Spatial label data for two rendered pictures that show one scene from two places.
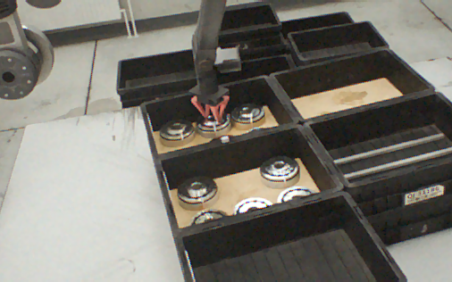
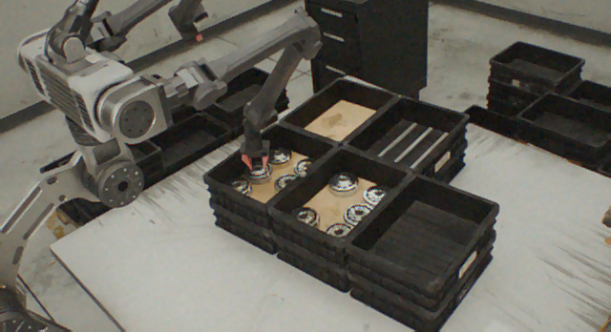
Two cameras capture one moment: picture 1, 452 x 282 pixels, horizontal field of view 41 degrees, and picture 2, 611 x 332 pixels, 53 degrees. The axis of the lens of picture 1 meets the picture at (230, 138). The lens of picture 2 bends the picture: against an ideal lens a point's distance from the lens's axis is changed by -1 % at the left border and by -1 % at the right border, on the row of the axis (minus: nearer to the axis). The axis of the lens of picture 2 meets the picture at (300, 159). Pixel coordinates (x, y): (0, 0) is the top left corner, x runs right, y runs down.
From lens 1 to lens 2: 1.04 m
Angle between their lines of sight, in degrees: 30
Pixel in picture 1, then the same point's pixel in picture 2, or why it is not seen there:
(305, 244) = (405, 218)
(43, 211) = (156, 299)
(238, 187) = (325, 206)
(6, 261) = not seen: outside the picture
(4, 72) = (118, 183)
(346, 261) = (436, 217)
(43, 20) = not seen: outside the picture
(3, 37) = (110, 152)
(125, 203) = (221, 261)
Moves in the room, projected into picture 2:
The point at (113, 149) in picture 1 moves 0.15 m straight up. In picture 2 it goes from (163, 229) to (153, 197)
